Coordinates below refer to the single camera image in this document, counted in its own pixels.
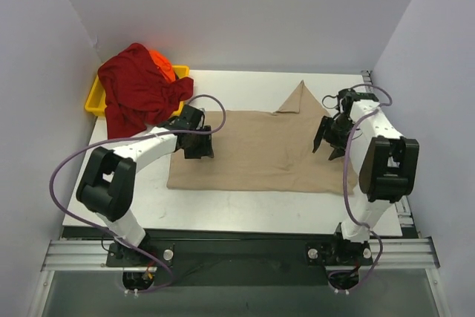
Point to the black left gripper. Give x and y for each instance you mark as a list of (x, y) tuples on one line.
[(200, 142)]

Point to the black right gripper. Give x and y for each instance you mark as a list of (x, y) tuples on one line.
[(331, 136)]

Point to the beige t shirt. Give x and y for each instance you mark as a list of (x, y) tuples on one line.
[(266, 151)]

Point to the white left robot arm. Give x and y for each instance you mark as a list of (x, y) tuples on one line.
[(107, 184)]

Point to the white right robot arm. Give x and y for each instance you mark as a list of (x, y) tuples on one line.
[(379, 161)]

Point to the dark red t shirt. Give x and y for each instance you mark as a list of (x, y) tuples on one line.
[(136, 93)]

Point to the orange t shirt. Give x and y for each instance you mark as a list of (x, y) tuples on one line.
[(164, 66)]

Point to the yellow plastic bin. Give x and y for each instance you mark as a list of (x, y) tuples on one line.
[(95, 103)]

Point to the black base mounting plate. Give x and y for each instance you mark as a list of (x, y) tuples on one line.
[(204, 259)]

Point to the aluminium frame rail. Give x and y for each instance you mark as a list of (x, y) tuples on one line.
[(67, 255)]

